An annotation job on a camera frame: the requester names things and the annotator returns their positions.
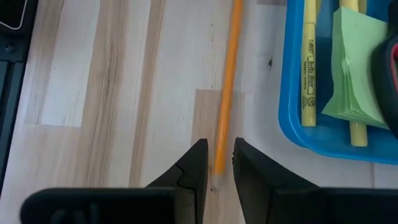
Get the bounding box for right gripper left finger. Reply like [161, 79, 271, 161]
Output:
[20, 138, 208, 224]

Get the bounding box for orange pencil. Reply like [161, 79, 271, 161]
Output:
[213, 0, 244, 177]

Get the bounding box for yellow pencil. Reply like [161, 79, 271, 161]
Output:
[338, 0, 368, 147]

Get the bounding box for red-handled scissors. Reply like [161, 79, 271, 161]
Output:
[371, 0, 398, 139]

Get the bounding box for black aluminium frame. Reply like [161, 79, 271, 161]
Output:
[0, 0, 40, 194]

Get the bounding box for blue plastic pencil case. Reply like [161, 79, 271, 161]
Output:
[278, 0, 398, 166]

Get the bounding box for yellow highlighter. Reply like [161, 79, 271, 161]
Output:
[300, 0, 317, 128]

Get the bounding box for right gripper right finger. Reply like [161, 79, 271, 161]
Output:
[232, 137, 398, 224]

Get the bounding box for green sticky note pad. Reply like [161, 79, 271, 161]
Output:
[322, 6, 391, 130]

